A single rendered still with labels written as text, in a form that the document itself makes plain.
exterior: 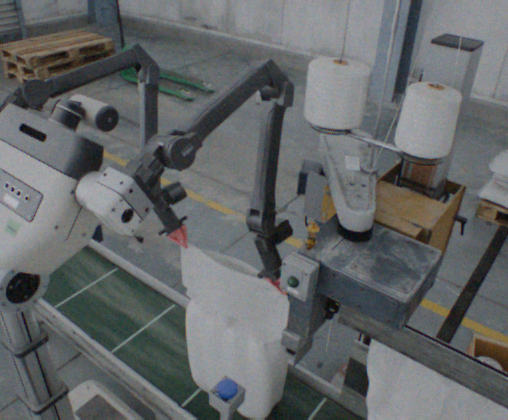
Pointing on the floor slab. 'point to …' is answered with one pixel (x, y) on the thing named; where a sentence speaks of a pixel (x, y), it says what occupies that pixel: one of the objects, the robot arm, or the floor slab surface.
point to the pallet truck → (166, 75)
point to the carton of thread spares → (505, 356)
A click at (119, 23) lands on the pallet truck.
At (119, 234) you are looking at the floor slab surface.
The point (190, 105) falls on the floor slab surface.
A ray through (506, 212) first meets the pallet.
